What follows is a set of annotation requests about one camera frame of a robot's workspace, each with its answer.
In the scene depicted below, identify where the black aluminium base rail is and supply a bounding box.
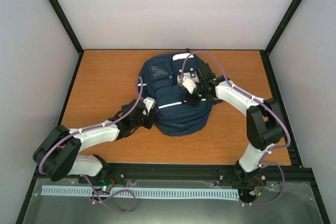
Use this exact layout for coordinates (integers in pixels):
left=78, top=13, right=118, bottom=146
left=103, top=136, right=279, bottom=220
left=34, top=162, right=314, bottom=190

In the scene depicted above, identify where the right black frame post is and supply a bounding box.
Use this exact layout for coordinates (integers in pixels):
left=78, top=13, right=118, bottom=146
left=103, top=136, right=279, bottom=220
left=265, top=0, right=320, bottom=54

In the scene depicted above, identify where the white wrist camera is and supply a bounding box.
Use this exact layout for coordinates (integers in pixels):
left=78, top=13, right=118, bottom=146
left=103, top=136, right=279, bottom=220
left=143, top=97, right=156, bottom=113
left=177, top=76, right=197, bottom=94

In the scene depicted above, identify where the light blue cable duct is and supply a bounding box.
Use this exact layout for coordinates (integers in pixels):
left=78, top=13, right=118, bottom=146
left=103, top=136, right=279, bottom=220
left=40, top=185, right=239, bottom=201

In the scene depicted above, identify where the black frame post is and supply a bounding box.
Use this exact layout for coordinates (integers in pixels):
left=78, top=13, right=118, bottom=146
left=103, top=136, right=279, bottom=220
left=265, top=0, right=320, bottom=54
left=33, top=0, right=85, bottom=54

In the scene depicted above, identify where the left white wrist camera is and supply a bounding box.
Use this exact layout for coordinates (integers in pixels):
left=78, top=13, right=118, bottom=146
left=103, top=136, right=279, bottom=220
left=143, top=97, right=156, bottom=113

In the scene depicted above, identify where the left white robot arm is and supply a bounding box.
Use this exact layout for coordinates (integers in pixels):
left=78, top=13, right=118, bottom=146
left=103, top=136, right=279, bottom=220
left=33, top=97, right=156, bottom=184

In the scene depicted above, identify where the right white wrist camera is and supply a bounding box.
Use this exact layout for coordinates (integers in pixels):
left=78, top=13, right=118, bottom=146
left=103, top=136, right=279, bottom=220
left=177, top=76, right=197, bottom=94

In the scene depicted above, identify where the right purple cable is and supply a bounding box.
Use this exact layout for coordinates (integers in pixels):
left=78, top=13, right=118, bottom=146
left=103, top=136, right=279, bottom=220
left=180, top=50, right=291, bottom=207

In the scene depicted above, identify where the navy blue student backpack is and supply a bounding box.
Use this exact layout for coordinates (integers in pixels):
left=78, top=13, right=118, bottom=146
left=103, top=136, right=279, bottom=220
left=138, top=49, right=219, bottom=136

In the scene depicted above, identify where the left black frame post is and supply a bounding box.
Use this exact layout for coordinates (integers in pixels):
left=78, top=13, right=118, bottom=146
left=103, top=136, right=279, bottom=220
left=33, top=0, right=85, bottom=54

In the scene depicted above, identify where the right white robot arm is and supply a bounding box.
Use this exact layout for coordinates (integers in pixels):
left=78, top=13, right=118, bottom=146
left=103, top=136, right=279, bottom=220
left=179, top=63, right=289, bottom=185

